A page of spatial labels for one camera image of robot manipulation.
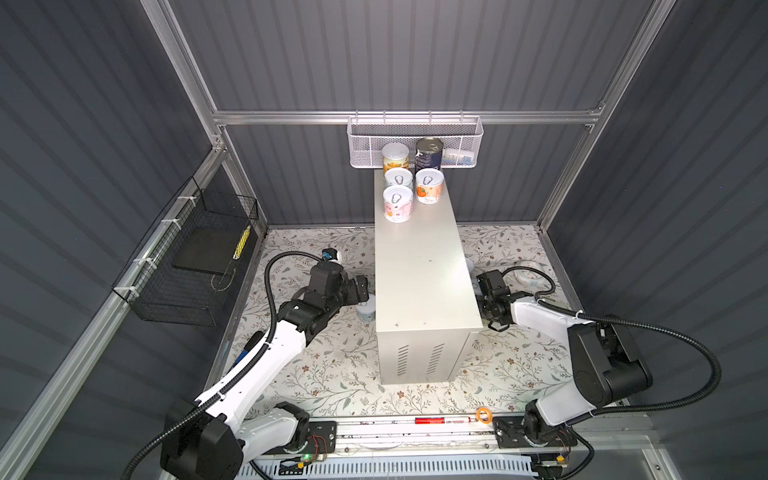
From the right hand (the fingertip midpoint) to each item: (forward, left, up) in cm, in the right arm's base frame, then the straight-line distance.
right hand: (487, 309), depth 94 cm
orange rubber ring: (-29, +5, -2) cm, 30 cm away
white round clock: (+12, -16, 0) cm, 20 cm away
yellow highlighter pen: (+4, +70, +28) cm, 75 cm away
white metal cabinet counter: (-17, +23, +33) cm, 44 cm away
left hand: (-1, +41, +18) cm, 45 cm away
